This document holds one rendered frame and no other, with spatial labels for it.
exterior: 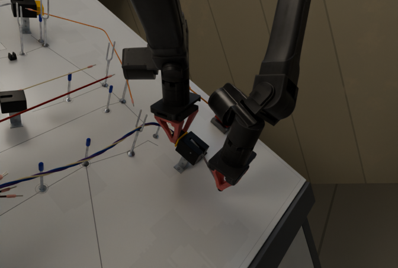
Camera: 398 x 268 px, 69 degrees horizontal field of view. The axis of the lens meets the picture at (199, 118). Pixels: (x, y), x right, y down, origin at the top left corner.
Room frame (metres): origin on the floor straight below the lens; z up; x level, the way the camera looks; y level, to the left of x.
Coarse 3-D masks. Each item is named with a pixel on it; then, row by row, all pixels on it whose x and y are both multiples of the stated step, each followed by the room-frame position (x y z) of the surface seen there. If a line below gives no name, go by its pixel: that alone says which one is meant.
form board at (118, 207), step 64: (0, 0) 0.98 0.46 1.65; (64, 0) 1.10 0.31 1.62; (0, 64) 0.76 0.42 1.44; (64, 64) 0.83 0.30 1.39; (0, 128) 0.61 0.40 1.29; (64, 128) 0.66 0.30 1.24; (128, 128) 0.71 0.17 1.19; (192, 128) 0.77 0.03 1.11; (64, 192) 0.53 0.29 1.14; (128, 192) 0.57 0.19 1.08; (192, 192) 0.61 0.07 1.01; (256, 192) 0.66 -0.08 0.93; (0, 256) 0.42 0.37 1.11; (64, 256) 0.44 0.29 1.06; (128, 256) 0.47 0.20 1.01; (192, 256) 0.49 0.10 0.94
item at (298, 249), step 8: (296, 240) 0.70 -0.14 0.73; (304, 240) 0.73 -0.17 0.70; (288, 248) 0.66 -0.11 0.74; (296, 248) 0.69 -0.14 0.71; (304, 248) 0.72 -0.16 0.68; (288, 256) 0.66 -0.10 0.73; (296, 256) 0.68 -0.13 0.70; (304, 256) 0.71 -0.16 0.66; (280, 264) 0.62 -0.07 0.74; (288, 264) 0.65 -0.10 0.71; (296, 264) 0.67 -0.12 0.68; (304, 264) 0.70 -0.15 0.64; (312, 264) 0.73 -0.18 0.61
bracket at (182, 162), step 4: (180, 160) 0.65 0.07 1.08; (184, 160) 0.64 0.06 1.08; (176, 164) 0.66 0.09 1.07; (180, 164) 0.65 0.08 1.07; (184, 164) 0.64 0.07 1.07; (188, 164) 0.66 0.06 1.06; (176, 168) 0.65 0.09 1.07; (180, 168) 0.65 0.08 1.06; (184, 168) 0.65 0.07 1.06; (180, 172) 0.64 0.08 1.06
